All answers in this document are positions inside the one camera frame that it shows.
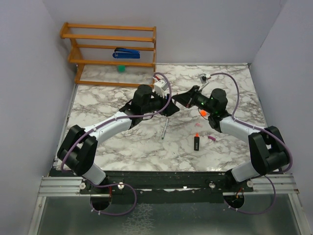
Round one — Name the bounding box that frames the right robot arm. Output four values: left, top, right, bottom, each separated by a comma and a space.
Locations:
172, 86, 290, 191

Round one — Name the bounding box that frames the green eraser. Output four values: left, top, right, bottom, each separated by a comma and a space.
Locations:
117, 65, 126, 73

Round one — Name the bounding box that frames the blue stapler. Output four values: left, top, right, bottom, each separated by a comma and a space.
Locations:
112, 47, 140, 59

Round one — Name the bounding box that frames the black orange highlighter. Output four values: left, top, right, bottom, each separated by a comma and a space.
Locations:
194, 133, 200, 151

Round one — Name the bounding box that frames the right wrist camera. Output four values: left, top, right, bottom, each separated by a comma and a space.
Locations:
199, 74, 211, 91

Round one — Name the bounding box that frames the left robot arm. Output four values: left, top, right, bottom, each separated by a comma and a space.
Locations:
57, 85, 179, 193

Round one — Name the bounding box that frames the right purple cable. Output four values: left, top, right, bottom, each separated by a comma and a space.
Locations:
207, 72, 294, 215

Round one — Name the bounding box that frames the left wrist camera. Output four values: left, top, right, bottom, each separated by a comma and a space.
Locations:
154, 80, 170, 98

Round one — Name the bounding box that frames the aluminium frame rail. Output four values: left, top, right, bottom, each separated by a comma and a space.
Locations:
38, 174, 299, 197

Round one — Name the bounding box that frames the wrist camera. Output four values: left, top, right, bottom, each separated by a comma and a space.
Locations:
199, 74, 211, 91
154, 80, 170, 98

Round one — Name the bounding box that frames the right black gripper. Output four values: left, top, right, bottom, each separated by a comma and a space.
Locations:
172, 85, 215, 115

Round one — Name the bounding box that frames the white green-tipped pen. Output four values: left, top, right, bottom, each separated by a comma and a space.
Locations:
161, 118, 169, 140

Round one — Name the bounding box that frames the wooden shelf rack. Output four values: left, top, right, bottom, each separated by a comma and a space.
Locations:
60, 22, 157, 88

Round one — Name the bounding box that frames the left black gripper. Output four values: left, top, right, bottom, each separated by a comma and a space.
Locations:
142, 89, 179, 117

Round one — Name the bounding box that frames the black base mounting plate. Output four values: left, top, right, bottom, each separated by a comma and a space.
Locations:
80, 171, 253, 204

